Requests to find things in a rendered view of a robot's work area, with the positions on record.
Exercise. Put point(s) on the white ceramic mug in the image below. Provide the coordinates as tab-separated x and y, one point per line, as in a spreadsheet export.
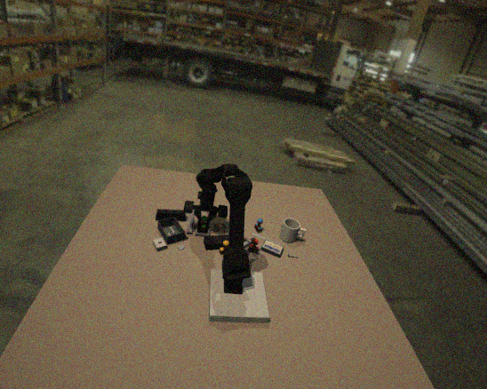
290	229

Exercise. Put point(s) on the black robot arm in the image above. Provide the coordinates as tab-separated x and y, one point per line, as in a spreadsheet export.
235	262

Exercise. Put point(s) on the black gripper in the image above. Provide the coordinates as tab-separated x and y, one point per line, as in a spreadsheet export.
206	205

